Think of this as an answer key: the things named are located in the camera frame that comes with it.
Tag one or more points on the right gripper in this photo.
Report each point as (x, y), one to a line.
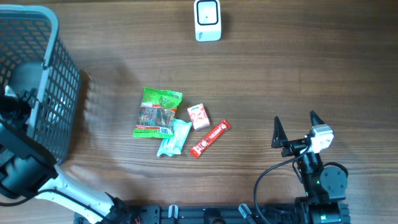
(280, 140)

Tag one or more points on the red Nescafe stick sachet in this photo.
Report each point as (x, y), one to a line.
(197, 150)

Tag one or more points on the red tissue pack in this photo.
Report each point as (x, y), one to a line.
(198, 116)

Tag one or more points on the mint green pack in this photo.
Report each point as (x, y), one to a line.
(173, 146)

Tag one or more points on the green snack bag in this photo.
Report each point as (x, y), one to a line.
(156, 114)

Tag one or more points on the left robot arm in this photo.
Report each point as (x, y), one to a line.
(33, 172)

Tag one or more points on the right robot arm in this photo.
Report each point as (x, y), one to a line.
(324, 183)

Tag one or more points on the white barcode scanner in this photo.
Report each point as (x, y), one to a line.
(207, 17)

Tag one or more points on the dark grey plastic basket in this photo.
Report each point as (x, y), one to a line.
(35, 61)

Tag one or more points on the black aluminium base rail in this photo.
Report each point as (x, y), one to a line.
(224, 214)

